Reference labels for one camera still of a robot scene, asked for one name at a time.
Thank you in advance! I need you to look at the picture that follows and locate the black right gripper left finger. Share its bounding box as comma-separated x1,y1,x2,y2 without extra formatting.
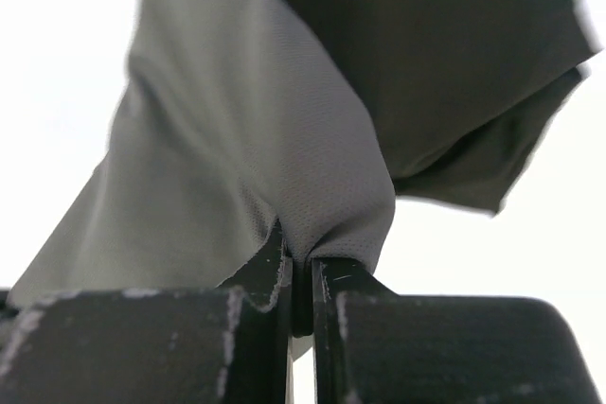
1,227,293,404

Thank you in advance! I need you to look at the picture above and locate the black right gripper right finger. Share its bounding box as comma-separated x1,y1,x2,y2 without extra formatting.
312,259,599,404

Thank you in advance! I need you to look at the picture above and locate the grey t-shirt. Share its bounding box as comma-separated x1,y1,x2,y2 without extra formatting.
7,0,398,362

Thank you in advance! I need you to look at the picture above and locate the black t-shirt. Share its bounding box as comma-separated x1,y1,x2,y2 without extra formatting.
286,0,594,213

